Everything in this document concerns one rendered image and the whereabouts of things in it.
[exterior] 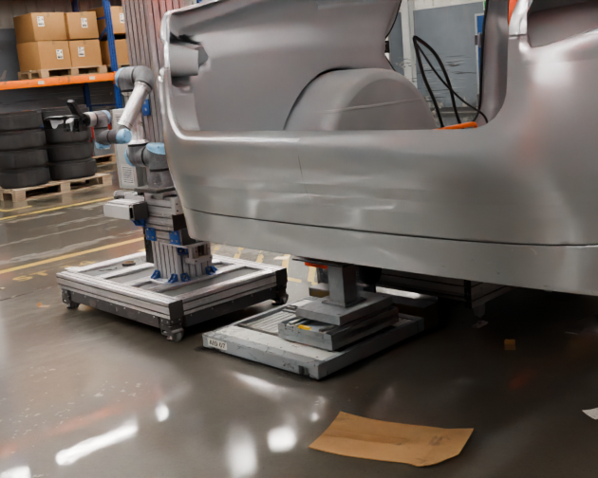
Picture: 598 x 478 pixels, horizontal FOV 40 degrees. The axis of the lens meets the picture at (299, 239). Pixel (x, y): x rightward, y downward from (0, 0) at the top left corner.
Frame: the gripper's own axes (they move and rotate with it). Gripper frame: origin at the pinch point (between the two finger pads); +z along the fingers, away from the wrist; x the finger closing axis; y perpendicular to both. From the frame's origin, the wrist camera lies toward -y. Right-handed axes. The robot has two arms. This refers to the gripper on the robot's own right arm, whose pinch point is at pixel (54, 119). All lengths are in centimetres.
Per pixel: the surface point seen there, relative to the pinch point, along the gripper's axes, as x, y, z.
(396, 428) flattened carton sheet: -198, 97, 14
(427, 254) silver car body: -228, 7, 69
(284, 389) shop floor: -134, 106, -4
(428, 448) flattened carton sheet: -215, 94, 25
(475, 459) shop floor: -233, 93, 25
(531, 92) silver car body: -254, -41, 78
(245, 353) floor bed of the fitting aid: -96, 108, -28
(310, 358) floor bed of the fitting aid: -136, 98, -24
